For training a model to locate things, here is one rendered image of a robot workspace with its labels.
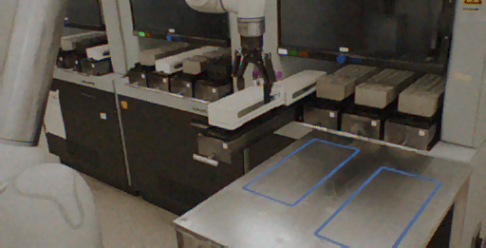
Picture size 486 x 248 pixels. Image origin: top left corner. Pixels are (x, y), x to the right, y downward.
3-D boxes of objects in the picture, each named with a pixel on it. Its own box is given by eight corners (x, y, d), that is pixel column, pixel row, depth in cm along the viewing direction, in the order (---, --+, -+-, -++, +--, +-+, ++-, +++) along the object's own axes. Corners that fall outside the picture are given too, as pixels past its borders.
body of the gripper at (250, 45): (233, 35, 144) (235, 63, 147) (254, 37, 139) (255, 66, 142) (248, 31, 149) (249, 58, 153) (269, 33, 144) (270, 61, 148)
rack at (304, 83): (306, 84, 189) (306, 69, 187) (327, 86, 183) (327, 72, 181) (265, 104, 167) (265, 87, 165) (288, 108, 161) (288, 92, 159)
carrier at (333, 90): (346, 100, 162) (347, 84, 160) (344, 101, 161) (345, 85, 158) (318, 95, 169) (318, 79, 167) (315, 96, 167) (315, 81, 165)
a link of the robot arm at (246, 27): (253, 19, 136) (254, 39, 138) (271, 15, 143) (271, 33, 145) (231, 17, 142) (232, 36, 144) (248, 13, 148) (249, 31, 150)
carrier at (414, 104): (435, 115, 144) (437, 98, 142) (433, 118, 143) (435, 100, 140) (399, 109, 151) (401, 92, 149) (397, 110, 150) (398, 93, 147)
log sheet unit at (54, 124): (46, 133, 297) (33, 81, 285) (69, 142, 281) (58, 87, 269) (42, 134, 296) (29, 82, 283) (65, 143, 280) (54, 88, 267)
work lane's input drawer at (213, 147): (306, 95, 195) (307, 76, 192) (335, 101, 187) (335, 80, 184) (189, 159, 142) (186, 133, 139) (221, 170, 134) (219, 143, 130)
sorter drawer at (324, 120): (377, 78, 215) (378, 59, 212) (405, 82, 207) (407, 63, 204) (296, 127, 162) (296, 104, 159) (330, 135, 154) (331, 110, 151)
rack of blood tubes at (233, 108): (262, 98, 165) (261, 82, 162) (285, 102, 159) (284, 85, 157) (208, 124, 143) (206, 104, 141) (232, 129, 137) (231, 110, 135)
